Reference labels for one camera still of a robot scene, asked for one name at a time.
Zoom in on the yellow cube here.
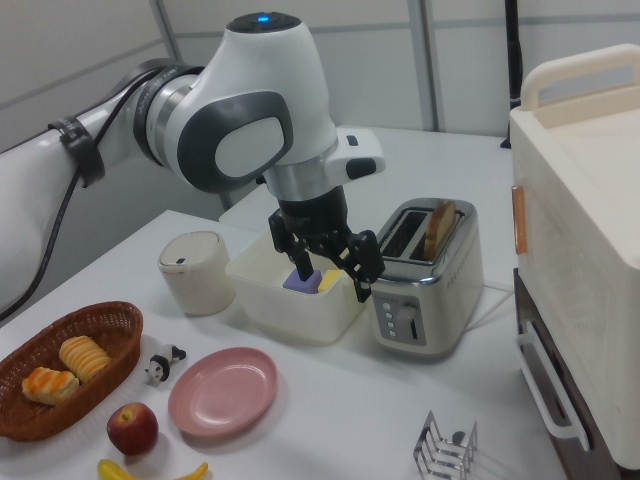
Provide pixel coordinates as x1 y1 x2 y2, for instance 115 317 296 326
318 268 346 294

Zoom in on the black vertical pole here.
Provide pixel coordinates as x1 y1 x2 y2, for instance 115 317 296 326
503 0 525 109

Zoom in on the toast bread slice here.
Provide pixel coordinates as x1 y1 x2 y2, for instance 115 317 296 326
423 199 457 264

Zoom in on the cream plastic cabinet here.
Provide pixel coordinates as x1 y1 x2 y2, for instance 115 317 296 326
508 43 640 471

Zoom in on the striped orange bread roll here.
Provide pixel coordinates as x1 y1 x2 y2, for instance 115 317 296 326
58 335 111 384

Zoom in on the white toaster power cord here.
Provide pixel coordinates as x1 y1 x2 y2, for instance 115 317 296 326
467 282 517 330

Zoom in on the purple cube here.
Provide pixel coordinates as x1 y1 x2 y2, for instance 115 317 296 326
282 269 322 296

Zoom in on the white plastic storage bin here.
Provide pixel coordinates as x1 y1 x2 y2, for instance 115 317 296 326
224 232 369 346

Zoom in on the orange cabinet door handle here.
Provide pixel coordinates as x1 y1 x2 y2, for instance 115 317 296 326
510 184 529 256

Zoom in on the cream and chrome toaster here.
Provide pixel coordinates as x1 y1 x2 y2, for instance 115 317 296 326
372 198 484 362

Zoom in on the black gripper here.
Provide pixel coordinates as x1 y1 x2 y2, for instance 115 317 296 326
267 183 386 305

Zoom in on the pink plate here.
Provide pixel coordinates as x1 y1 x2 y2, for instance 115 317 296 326
167 347 280 440

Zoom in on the metal toast rack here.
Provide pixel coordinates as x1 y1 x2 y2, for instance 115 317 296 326
413 410 479 480

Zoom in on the brown wicker basket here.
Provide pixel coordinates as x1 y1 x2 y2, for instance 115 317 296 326
0 300 145 443

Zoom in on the yellow toy banana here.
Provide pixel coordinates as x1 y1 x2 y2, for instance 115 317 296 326
96 458 210 480

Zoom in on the black cable strap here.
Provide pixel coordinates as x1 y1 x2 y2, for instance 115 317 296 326
48 115 106 189

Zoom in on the panda figurine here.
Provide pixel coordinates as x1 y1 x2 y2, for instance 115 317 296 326
144 343 188 387

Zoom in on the dark brown drawer box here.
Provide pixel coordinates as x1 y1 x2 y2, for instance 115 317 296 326
513 267 640 480

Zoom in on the red apple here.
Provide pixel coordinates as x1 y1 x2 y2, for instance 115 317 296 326
106 402 160 457

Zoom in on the white drawer handle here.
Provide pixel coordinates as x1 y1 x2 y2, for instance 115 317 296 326
514 319 592 452

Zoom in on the orange glazed pastry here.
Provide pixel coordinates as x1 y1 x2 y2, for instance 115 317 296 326
21 367 81 406

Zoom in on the cream lidded mini bin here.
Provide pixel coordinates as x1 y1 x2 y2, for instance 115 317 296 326
158 230 236 316

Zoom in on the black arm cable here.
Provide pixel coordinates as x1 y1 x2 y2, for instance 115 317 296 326
0 62 201 324

